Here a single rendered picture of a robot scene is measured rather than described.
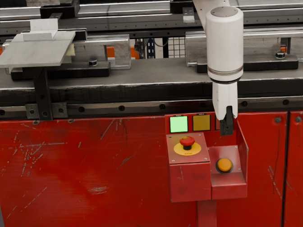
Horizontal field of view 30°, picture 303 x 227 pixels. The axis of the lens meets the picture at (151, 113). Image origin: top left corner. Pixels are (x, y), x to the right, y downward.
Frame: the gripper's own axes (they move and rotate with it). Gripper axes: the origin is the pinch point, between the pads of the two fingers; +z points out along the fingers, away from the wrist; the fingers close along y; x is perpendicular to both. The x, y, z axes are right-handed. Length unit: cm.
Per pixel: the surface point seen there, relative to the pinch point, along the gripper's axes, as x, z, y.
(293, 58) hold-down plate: 25.1, -1.1, -30.1
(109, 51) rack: -41, 77, -203
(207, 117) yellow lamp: -3.5, 3.2, -9.9
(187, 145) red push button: -10.2, 4.1, 0.4
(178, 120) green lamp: -11.3, 3.2, -10.0
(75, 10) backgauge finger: -40, -9, -64
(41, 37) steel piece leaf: -48, -14, -36
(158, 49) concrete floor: -8, 122, -288
